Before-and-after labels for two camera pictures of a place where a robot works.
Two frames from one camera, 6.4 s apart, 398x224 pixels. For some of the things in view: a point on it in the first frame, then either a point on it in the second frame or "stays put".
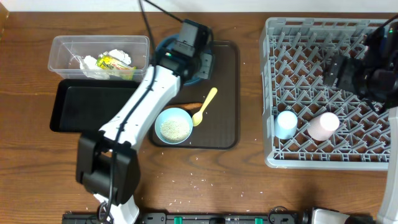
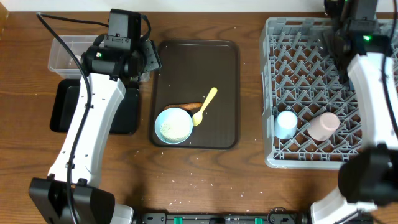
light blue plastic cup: [285, 124] stays put
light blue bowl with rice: [173, 126] stays put
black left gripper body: [206, 64] → [148, 56]
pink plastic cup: [323, 127] stays put
